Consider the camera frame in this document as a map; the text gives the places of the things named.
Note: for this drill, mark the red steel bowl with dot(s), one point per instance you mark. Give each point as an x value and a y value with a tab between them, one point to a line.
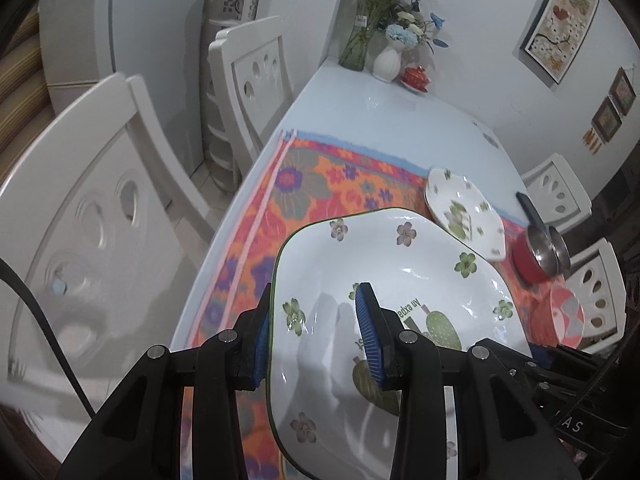
540	255

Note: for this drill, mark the small framed picture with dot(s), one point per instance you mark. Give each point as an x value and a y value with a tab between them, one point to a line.
607	120
622	92

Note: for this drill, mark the red lidded cup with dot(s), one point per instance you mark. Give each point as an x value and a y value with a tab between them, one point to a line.
415	79

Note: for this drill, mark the white chair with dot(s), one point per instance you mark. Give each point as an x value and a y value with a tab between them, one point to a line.
251	85
87	221
557	193
597	282

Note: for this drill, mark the white chair far left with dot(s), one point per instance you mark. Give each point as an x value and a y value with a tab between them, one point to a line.
251	85

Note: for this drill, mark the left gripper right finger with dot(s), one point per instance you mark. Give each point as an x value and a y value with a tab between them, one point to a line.
501	434

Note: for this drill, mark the white chair near left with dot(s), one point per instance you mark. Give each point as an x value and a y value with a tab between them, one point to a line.
87	221

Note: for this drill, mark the black smartphone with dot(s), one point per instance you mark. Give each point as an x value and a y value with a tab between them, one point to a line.
530	210

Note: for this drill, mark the small white floral plate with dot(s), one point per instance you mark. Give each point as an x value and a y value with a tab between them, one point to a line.
462	210

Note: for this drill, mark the large framed picture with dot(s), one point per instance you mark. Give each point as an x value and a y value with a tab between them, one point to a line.
558	32

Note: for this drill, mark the white ceramic vase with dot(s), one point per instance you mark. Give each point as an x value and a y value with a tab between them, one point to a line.
386	66

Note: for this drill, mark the white chair near right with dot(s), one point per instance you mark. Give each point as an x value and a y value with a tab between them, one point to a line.
597	282

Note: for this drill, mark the lower small framed picture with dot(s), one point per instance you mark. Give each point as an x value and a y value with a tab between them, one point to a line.
607	120

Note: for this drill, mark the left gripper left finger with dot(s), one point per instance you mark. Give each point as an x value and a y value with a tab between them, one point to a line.
136	433

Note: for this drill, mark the pink patterned bowl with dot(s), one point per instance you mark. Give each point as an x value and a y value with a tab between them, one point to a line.
558	320

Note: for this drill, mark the upper small framed picture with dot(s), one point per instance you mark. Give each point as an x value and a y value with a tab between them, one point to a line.
622	92

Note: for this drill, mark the white refrigerator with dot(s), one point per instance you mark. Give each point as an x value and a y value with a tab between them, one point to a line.
84	41

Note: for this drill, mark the white chair far right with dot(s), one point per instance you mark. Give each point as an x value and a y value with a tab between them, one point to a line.
557	193

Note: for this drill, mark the large white floral plate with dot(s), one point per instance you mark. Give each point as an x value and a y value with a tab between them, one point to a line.
349	296

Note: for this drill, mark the floral orange tablecloth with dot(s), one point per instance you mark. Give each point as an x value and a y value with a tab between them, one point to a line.
321	219

